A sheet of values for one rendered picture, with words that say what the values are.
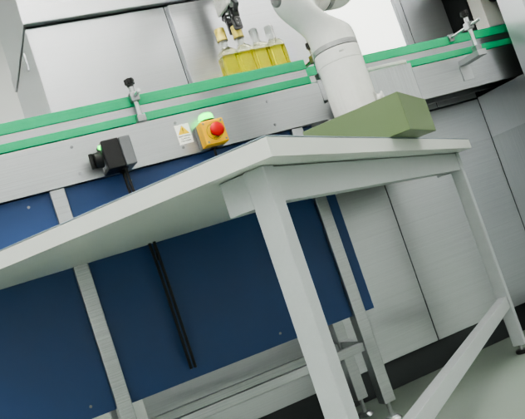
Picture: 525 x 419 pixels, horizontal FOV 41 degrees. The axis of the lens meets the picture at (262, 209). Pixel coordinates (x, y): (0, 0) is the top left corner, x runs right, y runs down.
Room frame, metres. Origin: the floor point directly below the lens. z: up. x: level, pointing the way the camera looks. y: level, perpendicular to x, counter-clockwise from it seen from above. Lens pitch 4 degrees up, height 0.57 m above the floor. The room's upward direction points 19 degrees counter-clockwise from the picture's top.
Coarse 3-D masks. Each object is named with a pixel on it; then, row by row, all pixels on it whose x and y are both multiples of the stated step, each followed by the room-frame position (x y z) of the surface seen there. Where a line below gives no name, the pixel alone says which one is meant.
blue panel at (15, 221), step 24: (240, 144) 2.09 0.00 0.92; (144, 168) 1.97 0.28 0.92; (168, 168) 1.99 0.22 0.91; (48, 192) 1.86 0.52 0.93; (72, 192) 1.88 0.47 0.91; (96, 192) 1.91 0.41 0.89; (120, 192) 1.93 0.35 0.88; (0, 216) 1.81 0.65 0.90; (24, 216) 1.83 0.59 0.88; (48, 216) 1.85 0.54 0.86; (0, 240) 1.80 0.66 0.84
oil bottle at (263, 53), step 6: (258, 42) 2.28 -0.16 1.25; (264, 42) 2.29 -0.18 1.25; (258, 48) 2.27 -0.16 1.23; (264, 48) 2.28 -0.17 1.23; (258, 54) 2.27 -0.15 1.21; (264, 54) 2.28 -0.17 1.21; (270, 54) 2.29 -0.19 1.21; (258, 60) 2.27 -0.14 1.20; (264, 60) 2.28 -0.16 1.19; (270, 60) 2.29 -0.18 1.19; (264, 66) 2.27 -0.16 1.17; (270, 66) 2.28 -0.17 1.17
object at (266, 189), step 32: (352, 160) 1.50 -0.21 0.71; (384, 160) 1.69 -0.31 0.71; (416, 160) 1.95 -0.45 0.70; (448, 160) 2.29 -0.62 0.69; (224, 192) 1.16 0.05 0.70; (256, 192) 1.12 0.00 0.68; (288, 192) 1.18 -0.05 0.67; (320, 192) 1.30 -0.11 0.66; (288, 224) 1.13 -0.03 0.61; (480, 224) 2.42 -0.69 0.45; (288, 256) 1.12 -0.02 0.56; (288, 288) 1.12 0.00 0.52; (320, 320) 1.13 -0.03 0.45; (480, 320) 2.14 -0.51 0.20; (512, 320) 2.42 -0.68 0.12; (320, 352) 1.12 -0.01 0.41; (320, 384) 1.12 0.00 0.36; (448, 384) 1.60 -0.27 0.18; (352, 416) 1.13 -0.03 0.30; (416, 416) 1.38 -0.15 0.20
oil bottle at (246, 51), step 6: (240, 48) 2.25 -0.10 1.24; (246, 48) 2.25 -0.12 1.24; (252, 48) 2.26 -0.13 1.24; (240, 54) 2.25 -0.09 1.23; (246, 54) 2.25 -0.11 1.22; (252, 54) 2.26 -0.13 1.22; (246, 60) 2.25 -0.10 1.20; (252, 60) 2.26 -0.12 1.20; (246, 66) 2.25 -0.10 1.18; (252, 66) 2.25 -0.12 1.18; (258, 66) 2.26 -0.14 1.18
